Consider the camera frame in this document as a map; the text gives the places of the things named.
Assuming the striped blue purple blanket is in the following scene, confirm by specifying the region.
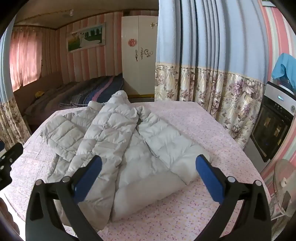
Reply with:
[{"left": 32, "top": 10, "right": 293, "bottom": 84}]
[{"left": 69, "top": 75, "right": 125, "bottom": 109}]

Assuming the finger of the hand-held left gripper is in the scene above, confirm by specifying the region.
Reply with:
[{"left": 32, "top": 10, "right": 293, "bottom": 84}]
[
  {"left": 0, "top": 166, "right": 13, "bottom": 184},
  {"left": 0, "top": 142, "right": 24, "bottom": 171}
]

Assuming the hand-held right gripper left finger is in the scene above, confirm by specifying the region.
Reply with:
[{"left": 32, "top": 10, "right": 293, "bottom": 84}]
[{"left": 25, "top": 155, "right": 102, "bottom": 241}]

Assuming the white appliance with black door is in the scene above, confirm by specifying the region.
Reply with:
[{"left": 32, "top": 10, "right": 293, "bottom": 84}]
[{"left": 250, "top": 81, "right": 296, "bottom": 163}]

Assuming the pink sheer curtain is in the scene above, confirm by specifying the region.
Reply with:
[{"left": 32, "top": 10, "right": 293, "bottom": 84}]
[{"left": 9, "top": 29, "right": 43, "bottom": 92}]

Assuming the bed with dark cover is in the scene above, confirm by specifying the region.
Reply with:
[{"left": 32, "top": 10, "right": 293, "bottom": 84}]
[{"left": 14, "top": 72, "right": 125, "bottom": 122}]

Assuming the pink floral bed sheet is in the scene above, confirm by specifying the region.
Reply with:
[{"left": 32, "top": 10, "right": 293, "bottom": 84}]
[{"left": 5, "top": 101, "right": 273, "bottom": 241}]

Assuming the blue cloth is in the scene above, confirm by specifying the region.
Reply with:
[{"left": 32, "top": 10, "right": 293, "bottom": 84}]
[{"left": 271, "top": 53, "right": 296, "bottom": 91}]

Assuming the white wardrobe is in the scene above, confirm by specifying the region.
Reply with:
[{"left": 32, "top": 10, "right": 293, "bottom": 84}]
[{"left": 121, "top": 15, "right": 159, "bottom": 97}]

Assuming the framed landscape wall picture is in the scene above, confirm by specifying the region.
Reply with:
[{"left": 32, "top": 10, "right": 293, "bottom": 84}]
[{"left": 67, "top": 22, "right": 106, "bottom": 53}]

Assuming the light grey puffer jacket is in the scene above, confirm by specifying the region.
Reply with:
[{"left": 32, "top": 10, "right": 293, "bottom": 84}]
[{"left": 40, "top": 90, "right": 210, "bottom": 231}]

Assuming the standing electric fan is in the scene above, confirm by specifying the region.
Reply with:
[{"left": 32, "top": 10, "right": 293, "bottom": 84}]
[{"left": 264, "top": 159, "right": 295, "bottom": 224}]

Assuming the wide blue floral curtain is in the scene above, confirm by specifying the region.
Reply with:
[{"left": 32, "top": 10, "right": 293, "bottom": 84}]
[{"left": 154, "top": 0, "right": 271, "bottom": 150}]

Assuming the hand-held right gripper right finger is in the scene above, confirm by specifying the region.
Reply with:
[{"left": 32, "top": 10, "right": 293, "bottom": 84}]
[{"left": 196, "top": 154, "right": 272, "bottom": 241}]

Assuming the brown padded furniture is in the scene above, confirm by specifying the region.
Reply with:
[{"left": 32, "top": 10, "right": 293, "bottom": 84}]
[{"left": 0, "top": 197, "right": 23, "bottom": 241}]

